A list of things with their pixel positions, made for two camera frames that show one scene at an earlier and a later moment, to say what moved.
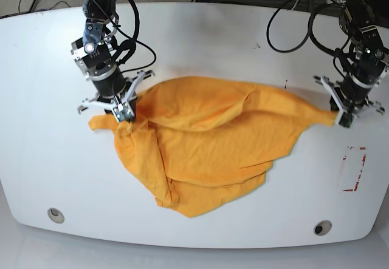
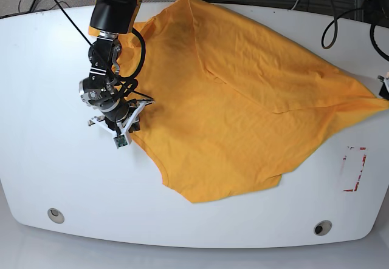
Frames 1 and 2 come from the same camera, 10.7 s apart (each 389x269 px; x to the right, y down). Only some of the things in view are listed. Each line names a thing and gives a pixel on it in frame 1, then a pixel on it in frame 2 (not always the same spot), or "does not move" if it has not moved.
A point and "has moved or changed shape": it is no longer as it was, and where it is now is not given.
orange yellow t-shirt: [202, 140] has moved or changed shape
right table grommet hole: [322, 227] does not move
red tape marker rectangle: [344, 158] does not move
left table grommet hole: [56, 215] does not move
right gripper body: [352, 95] to [385, 90]
